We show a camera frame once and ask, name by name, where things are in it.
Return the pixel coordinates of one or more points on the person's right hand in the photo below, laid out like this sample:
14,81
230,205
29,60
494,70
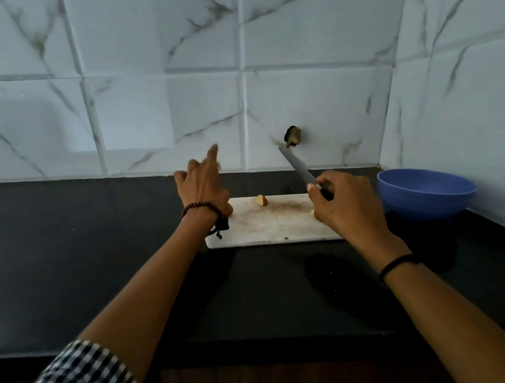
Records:
353,212

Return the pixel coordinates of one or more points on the person's left hand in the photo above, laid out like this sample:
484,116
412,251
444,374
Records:
202,187

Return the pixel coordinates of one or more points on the cut potato half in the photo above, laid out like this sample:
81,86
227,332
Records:
261,201

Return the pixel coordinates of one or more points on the steel kitchen knife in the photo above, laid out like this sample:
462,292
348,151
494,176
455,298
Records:
299,166

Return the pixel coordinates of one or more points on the blue plastic bowl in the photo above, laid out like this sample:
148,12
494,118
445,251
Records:
426,193

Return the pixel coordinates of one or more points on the white cutting board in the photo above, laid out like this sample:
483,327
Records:
274,223

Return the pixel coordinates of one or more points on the person's right forearm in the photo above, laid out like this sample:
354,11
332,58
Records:
460,325

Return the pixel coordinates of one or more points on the person's left forearm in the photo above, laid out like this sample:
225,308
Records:
151,294

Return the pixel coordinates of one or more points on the black wristband with charm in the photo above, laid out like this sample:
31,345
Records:
399,261

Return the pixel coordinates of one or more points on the dark wooden cabinet door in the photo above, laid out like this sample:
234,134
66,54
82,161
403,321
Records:
308,381

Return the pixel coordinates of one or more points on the brown wall pipe stub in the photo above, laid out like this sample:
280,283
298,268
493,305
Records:
292,136

